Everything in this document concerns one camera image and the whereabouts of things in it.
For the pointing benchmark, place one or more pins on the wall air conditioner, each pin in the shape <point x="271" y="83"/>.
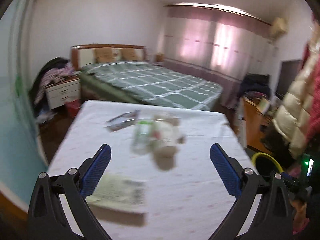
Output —
<point x="278" y="28"/>

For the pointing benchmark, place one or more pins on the pile of clothes on nightstand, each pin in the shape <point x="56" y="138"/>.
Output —
<point x="54" y="71"/>

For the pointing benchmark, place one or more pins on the white nightstand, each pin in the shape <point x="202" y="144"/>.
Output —
<point x="59" y="93"/>

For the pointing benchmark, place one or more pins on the teal sliding wardrobe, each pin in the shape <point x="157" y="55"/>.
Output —
<point x="20" y="159"/>

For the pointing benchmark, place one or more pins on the black television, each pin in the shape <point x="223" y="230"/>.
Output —
<point x="288" y="72"/>

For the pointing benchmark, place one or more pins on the dark clothes on desk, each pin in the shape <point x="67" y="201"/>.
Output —
<point x="255" y="83"/>

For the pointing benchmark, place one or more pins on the green plaid quilt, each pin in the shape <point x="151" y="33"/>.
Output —
<point x="156" y="85"/>

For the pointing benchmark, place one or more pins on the white paper cup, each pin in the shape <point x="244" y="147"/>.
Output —
<point x="162" y="150"/>

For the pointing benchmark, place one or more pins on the wooden bed with headboard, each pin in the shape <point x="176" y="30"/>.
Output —
<point x="83" y="55"/>

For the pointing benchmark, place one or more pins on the pink sleeved forearm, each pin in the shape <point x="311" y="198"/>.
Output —
<point x="298" y="228"/>

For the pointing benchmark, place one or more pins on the white floral tablecloth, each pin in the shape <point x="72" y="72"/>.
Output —
<point x="185" y="197"/>

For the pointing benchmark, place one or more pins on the clear plastic cup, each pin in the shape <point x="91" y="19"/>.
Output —
<point x="141" y="137"/>

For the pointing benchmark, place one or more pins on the pink curtain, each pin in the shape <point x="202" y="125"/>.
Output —
<point x="215" y="45"/>

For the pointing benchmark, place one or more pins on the black bin with yellow rim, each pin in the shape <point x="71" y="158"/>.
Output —
<point x="265" y="164"/>

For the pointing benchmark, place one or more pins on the red bin by nightstand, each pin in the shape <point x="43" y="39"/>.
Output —
<point x="73" y="107"/>

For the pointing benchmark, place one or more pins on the orange wooden desk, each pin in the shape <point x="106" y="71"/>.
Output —
<point x="254" y="119"/>

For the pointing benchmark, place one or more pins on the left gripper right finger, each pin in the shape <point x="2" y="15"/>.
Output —
<point x="273" y="217"/>

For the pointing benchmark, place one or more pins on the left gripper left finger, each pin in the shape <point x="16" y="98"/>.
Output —
<point x="46" y="217"/>

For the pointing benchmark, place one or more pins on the person right hand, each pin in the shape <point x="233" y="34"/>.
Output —
<point x="300" y="209"/>

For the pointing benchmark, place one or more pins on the cream puffer jacket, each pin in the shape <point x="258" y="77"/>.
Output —
<point x="292" y="117"/>

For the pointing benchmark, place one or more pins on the right brown pillow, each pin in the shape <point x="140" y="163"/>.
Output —
<point x="129" y="54"/>

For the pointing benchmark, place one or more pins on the crumpled white tissue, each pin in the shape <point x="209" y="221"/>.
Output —
<point x="166" y="129"/>

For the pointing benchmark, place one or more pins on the pale leaflet paper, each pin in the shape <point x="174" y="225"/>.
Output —
<point x="120" y="193"/>

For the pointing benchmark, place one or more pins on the red quilted jacket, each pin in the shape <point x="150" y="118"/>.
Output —
<point x="313" y="124"/>

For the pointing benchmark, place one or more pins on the left brown pillow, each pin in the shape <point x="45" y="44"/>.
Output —
<point x="104" y="54"/>

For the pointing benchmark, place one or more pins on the brown pillow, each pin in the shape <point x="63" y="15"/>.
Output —
<point x="104" y="54"/>
<point x="129" y="54"/>

